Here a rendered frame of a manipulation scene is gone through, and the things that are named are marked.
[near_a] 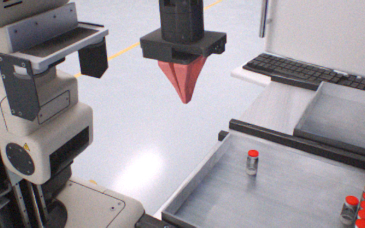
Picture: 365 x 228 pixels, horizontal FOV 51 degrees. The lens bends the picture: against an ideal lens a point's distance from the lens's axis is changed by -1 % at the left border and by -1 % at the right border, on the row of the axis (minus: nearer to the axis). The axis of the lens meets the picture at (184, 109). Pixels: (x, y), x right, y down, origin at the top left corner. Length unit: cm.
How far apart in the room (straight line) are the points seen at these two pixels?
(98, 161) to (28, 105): 135
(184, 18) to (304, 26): 97
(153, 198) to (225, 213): 133
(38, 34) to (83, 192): 84
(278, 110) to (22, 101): 60
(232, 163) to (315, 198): 17
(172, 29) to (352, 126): 58
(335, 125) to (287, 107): 13
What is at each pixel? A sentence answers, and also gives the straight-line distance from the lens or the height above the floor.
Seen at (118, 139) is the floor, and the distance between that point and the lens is 242.
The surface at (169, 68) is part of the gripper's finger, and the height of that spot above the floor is 115.
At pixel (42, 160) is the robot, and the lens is 106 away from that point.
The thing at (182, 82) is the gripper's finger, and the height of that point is 113.
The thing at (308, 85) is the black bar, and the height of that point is 89.
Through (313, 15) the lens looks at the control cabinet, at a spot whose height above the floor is 98.
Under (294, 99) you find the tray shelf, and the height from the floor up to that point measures 88.
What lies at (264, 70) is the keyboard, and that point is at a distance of 133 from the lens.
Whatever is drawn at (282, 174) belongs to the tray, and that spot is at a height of 88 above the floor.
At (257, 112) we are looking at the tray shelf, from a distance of 95.
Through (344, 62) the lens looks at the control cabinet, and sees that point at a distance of 141.
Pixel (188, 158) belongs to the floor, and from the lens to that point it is 222.
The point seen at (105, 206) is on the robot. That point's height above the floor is 28.
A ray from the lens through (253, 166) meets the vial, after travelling 74.
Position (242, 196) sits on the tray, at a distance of 70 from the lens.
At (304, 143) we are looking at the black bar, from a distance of 83.
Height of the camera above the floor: 136
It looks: 30 degrees down
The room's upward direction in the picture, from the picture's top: straight up
